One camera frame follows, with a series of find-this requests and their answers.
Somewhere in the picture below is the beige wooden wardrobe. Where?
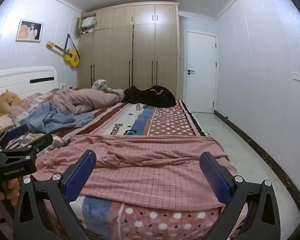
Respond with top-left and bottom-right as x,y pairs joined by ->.
76,2 -> 180,99

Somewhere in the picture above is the white door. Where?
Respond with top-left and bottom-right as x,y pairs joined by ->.
182,31 -> 218,114

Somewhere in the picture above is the black clothes pile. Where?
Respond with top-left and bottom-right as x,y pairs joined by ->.
124,85 -> 177,107

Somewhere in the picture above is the white bed headboard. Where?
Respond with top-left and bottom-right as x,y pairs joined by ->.
0,66 -> 58,118

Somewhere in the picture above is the person's left hand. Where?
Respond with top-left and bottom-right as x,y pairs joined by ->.
0,176 -> 24,207

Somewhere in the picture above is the floral pillow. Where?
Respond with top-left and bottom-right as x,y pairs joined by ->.
0,116 -> 15,139

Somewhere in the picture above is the yellow guitar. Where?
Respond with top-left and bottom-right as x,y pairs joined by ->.
46,34 -> 80,67

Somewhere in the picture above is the grey striped cloth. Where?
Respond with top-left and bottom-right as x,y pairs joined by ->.
9,132 -> 68,155

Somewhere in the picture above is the framed wall photo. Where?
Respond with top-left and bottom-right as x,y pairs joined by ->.
16,19 -> 44,42

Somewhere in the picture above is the printed polka dot blanket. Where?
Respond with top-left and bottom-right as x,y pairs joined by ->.
44,99 -> 250,240

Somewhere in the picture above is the orange plush toy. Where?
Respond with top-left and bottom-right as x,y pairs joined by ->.
0,89 -> 23,117

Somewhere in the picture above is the pink duvet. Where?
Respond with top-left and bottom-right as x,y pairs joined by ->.
9,79 -> 127,126

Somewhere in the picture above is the folded white bedding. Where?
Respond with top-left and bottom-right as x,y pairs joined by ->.
81,16 -> 96,28

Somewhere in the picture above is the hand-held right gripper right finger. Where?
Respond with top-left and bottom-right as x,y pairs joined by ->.
199,151 -> 282,240

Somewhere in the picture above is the light blue garment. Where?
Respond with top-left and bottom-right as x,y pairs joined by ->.
25,102 -> 94,133

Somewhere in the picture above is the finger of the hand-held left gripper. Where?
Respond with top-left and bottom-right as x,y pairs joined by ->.
0,133 -> 54,161
0,124 -> 30,152

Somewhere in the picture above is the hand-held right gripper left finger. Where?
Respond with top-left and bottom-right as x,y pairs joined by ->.
13,150 -> 97,240

